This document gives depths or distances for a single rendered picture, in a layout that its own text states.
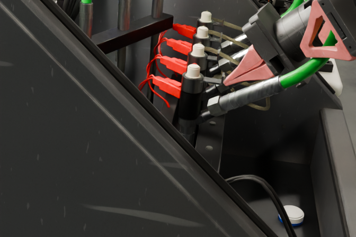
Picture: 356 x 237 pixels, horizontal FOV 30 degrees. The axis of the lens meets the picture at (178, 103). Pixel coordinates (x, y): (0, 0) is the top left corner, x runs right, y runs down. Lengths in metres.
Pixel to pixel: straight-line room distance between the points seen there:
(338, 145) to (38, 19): 0.69
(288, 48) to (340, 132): 0.37
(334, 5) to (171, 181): 0.21
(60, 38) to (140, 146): 0.10
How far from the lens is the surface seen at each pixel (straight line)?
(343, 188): 0.97
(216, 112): 0.75
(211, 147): 0.94
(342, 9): 0.61
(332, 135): 1.11
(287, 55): 0.79
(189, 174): 0.51
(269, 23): 0.80
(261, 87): 0.72
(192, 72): 0.84
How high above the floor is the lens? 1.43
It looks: 25 degrees down
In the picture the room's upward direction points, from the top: 6 degrees clockwise
